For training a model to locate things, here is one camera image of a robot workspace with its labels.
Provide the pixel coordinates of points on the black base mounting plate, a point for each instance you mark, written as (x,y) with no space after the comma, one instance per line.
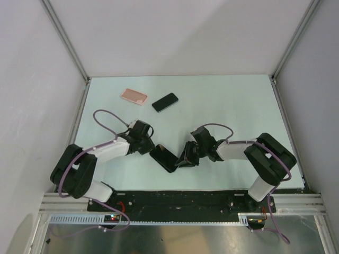
(175,206)

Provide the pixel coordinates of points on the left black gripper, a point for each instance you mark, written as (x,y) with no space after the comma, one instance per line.
(150,146)

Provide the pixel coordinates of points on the black phone case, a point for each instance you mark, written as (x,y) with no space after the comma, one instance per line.
(164,158)

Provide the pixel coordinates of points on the aluminium front rail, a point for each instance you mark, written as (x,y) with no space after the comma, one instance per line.
(53,203)

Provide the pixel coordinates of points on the left aluminium frame post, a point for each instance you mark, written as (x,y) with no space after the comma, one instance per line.
(57,24)

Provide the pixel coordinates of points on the right aluminium frame post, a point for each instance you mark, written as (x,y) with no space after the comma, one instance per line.
(296,37)

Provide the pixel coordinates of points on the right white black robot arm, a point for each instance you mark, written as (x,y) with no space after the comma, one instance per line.
(270,159)

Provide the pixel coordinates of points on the pink phone case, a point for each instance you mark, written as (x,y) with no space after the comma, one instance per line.
(134,96)

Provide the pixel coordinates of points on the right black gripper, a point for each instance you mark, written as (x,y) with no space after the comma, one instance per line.
(187,160)

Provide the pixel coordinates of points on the aluminium frame post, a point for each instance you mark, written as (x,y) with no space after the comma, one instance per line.
(57,24)
(296,37)

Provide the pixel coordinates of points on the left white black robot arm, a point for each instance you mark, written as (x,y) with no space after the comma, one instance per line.
(75,170)

